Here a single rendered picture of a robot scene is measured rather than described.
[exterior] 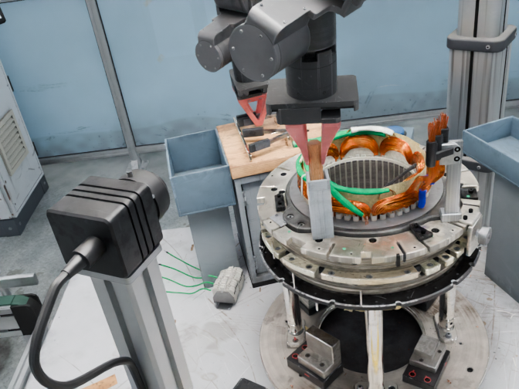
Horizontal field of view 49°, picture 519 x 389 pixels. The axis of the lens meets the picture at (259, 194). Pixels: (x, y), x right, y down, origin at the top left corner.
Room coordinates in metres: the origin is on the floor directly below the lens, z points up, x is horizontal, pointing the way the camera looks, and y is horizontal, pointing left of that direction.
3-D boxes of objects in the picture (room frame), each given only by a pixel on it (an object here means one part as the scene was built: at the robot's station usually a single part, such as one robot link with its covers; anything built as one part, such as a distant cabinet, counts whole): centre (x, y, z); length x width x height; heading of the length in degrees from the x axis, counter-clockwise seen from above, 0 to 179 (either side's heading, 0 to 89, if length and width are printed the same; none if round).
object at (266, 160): (0.98, -0.04, 1.05); 0.20 x 0.19 x 0.02; 97
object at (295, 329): (0.72, -0.03, 0.91); 0.02 x 0.02 x 0.21
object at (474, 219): (0.59, -0.27, 1.07); 0.04 x 0.02 x 0.05; 136
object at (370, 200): (0.62, -0.14, 1.13); 0.08 x 0.02 x 0.04; 88
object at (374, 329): (0.57, -0.13, 0.91); 0.02 x 0.02 x 0.21
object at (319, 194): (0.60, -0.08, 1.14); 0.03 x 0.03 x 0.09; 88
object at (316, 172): (0.61, -0.07, 1.20); 0.02 x 0.02 x 0.06
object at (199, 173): (0.97, 0.11, 0.92); 0.17 x 0.11 x 0.28; 7
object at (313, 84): (0.60, -0.08, 1.32); 0.10 x 0.07 x 0.07; 80
